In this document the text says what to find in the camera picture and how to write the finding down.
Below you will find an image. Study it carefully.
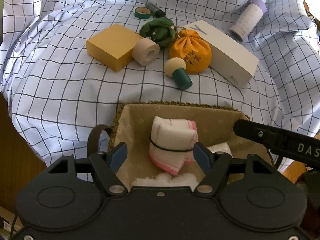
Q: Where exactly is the white pink towel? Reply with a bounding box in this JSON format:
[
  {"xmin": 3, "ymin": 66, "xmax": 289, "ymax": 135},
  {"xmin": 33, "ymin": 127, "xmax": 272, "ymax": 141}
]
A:
[{"xmin": 149, "ymin": 116, "xmax": 199, "ymax": 176}]

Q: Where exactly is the beige green mushroom toy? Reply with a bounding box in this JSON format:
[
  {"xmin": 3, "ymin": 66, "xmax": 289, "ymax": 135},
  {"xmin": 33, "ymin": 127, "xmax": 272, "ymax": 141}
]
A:
[{"xmin": 164, "ymin": 57, "xmax": 193, "ymax": 90}]

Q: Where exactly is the yellow cardboard box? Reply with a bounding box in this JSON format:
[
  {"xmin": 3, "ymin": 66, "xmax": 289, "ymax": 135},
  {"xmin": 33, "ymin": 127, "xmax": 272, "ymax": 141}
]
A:
[{"xmin": 86, "ymin": 24, "xmax": 143, "ymax": 72}]

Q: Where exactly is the green cloth bundle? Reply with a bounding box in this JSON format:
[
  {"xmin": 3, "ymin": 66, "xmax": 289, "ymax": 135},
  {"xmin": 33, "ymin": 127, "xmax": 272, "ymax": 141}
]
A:
[{"xmin": 139, "ymin": 17, "xmax": 176, "ymax": 47}]

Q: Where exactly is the white purple water bottle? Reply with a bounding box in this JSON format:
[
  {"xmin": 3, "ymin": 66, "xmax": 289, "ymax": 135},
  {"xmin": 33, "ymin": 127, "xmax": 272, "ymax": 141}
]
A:
[{"xmin": 230, "ymin": 0, "xmax": 267, "ymax": 41}]

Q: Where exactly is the blue checkered sheet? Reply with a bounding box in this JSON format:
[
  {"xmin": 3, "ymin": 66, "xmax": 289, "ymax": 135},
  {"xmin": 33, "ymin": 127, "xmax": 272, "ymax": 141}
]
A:
[{"xmin": 1, "ymin": 0, "xmax": 319, "ymax": 164}]

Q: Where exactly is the white fluffy cloth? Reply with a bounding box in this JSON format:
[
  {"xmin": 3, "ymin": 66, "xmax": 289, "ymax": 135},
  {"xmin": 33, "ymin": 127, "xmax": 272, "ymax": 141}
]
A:
[{"xmin": 131, "ymin": 142, "xmax": 233, "ymax": 191}]

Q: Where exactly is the orange drawstring pouch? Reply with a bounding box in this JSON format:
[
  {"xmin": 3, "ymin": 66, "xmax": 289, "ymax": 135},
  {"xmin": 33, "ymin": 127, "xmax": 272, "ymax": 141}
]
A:
[{"xmin": 169, "ymin": 28, "xmax": 212, "ymax": 74}]

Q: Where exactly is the long white box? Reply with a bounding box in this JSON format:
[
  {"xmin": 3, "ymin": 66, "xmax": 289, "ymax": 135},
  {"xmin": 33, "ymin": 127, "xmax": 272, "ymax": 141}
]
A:
[{"xmin": 184, "ymin": 20, "xmax": 259, "ymax": 89}]

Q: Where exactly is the dark cylinder object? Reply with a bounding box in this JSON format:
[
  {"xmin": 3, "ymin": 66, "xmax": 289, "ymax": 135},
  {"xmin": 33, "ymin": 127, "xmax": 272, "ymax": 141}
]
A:
[{"xmin": 145, "ymin": 2, "xmax": 166, "ymax": 18}]

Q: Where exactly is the woven lined basket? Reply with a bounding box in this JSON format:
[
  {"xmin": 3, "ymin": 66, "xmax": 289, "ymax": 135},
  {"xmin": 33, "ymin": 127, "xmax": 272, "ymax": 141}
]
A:
[{"xmin": 108, "ymin": 101, "xmax": 273, "ymax": 189}]

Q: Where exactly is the green tape roll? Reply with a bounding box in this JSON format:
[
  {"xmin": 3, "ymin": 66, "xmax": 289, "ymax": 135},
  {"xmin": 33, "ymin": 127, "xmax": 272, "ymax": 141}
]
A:
[{"xmin": 134, "ymin": 7, "xmax": 151, "ymax": 20}]

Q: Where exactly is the beige tape roll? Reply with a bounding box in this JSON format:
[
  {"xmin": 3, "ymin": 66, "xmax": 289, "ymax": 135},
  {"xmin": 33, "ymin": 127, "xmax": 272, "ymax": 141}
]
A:
[{"xmin": 132, "ymin": 38, "xmax": 160, "ymax": 66}]

